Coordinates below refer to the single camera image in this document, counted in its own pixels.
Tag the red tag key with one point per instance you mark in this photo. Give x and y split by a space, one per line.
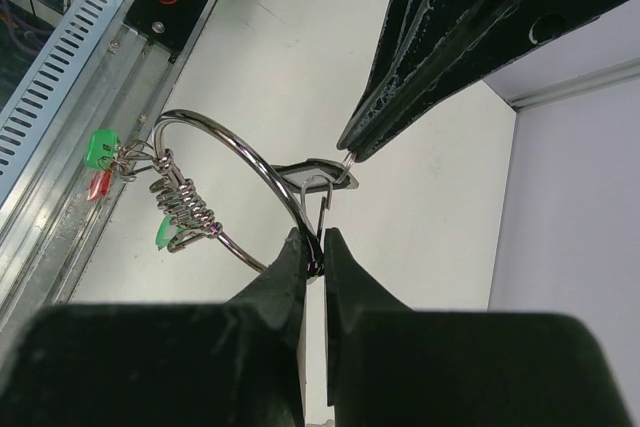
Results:
99 185

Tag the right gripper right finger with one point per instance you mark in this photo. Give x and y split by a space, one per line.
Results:
390 365

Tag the black tag key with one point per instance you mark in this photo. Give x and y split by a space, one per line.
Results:
315 175

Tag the grey slotted cable duct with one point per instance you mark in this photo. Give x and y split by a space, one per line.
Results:
37 98

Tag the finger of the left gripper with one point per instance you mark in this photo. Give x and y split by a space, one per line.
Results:
427 51
500 37

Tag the silver keyring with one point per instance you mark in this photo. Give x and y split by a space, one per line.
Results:
211 182

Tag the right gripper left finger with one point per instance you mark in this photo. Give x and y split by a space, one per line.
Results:
219 364

